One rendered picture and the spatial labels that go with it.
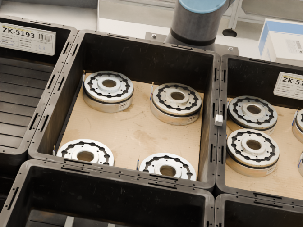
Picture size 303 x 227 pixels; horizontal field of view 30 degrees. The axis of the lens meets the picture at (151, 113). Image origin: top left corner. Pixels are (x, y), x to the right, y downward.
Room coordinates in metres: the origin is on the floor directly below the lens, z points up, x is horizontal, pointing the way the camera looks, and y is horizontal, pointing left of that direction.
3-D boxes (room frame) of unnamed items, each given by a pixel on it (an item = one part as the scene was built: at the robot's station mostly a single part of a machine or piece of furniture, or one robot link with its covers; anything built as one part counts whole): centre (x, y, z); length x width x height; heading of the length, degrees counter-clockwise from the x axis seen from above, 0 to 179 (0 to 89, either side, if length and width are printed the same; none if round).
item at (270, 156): (0.81, -0.20, 0.86); 0.10 x 0.10 x 0.01
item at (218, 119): (0.78, -0.12, 0.94); 0.02 x 0.01 x 0.01; 179
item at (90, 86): (0.93, 0.10, 0.86); 0.10 x 0.10 x 0.01
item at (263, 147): (0.81, -0.20, 0.86); 0.05 x 0.05 x 0.01
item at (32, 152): (0.81, 0.03, 0.92); 0.40 x 0.30 x 0.02; 179
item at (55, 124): (0.81, 0.03, 0.87); 0.40 x 0.30 x 0.11; 179
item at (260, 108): (0.92, -0.20, 0.86); 0.05 x 0.05 x 0.01
